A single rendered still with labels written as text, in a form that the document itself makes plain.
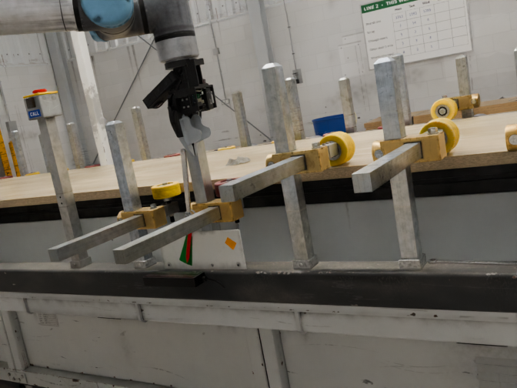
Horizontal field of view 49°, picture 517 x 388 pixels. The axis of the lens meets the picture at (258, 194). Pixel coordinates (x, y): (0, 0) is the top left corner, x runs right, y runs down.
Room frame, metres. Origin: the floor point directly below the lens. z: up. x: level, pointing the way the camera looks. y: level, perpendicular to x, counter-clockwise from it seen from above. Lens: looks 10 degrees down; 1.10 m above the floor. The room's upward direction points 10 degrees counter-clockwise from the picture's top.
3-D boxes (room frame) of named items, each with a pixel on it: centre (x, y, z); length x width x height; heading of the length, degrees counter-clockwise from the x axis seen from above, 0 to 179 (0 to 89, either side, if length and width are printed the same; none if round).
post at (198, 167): (1.39, 0.13, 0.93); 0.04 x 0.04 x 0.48; 58
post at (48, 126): (1.67, 0.57, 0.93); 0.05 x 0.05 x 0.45; 58
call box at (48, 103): (1.67, 0.56, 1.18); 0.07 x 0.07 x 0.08; 58
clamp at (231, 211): (1.38, 0.11, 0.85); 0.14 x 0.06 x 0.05; 58
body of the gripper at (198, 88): (1.29, 0.11, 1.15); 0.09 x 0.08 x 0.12; 58
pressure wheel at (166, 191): (1.59, 0.26, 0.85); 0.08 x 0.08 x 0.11
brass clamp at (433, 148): (1.11, -0.31, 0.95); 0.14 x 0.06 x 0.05; 58
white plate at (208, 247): (1.39, 0.17, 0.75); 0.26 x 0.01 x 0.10; 58
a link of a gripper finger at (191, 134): (1.28, 0.12, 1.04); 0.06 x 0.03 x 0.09; 58
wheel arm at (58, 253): (1.43, 0.36, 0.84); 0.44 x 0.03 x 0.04; 148
